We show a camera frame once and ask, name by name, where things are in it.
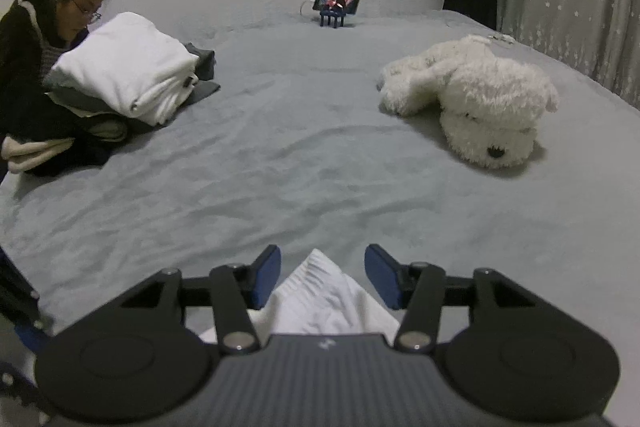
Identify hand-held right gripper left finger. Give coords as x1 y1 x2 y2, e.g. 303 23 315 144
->
120 244 282 354

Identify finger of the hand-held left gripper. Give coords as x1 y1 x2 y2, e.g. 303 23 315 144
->
0 252 52 354

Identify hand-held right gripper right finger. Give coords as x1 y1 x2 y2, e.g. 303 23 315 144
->
364 243 526 354

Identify white pants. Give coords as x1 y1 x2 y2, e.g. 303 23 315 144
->
199 248 401 343

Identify cream folded garment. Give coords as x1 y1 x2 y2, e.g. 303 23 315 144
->
0 134 76 174

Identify black folded garment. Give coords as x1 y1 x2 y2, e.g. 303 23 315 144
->
10 117 130 178

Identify white plush dog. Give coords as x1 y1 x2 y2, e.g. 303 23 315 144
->
376 34 561 170

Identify grey folded garment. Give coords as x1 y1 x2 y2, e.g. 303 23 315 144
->
182 42 222 108

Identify white folded garment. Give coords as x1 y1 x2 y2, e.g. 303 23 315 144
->
42 12 201 126

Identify blue phone stand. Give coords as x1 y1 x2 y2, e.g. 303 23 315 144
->
317 9 356 29

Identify smartphone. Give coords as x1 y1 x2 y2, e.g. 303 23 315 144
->
312 0 362 15

